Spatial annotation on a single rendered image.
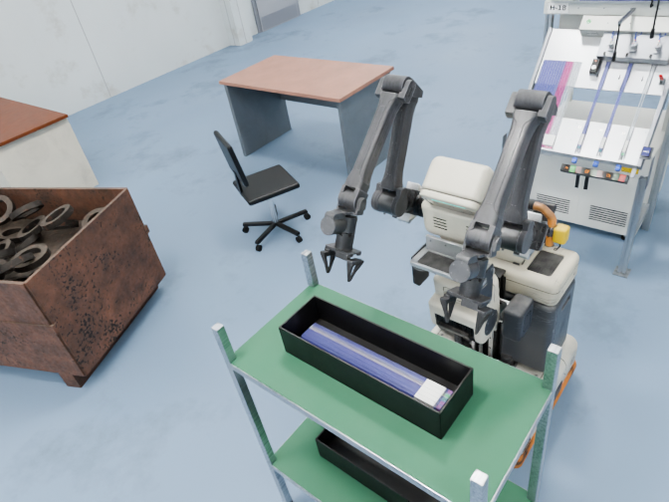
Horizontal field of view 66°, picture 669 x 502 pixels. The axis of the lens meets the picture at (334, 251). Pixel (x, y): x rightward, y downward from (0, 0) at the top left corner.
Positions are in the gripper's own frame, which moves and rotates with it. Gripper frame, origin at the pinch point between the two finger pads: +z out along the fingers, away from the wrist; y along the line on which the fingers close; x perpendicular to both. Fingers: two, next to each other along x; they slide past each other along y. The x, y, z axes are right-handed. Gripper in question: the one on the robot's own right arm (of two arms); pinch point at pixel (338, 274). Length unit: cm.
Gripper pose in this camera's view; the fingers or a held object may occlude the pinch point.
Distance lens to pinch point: 165.3
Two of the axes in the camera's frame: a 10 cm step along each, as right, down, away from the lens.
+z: -1.6, 9.5, 2.8
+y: 7.7, 2.9, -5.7
